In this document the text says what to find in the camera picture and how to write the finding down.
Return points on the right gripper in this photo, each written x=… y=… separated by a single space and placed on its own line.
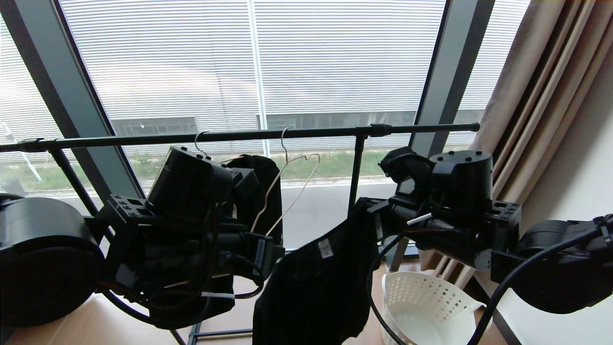
x=402 y=223

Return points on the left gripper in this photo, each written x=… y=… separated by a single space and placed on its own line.
x=249 y=254

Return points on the black garment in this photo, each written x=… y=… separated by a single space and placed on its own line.
x=311 y=297

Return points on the pink clothes hanger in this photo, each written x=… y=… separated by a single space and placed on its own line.
x=285 y=148
x=198 y=143

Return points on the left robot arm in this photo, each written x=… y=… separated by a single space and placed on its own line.
x=43 y=258

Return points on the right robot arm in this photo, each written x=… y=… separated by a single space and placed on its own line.
x=462 y=182

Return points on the white laundry basket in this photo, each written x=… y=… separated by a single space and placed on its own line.
x=431 y=316

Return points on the black clothes rack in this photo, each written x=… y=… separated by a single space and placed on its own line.
x=311 y=132

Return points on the brown curtain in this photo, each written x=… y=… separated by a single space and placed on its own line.
x=550 y=72

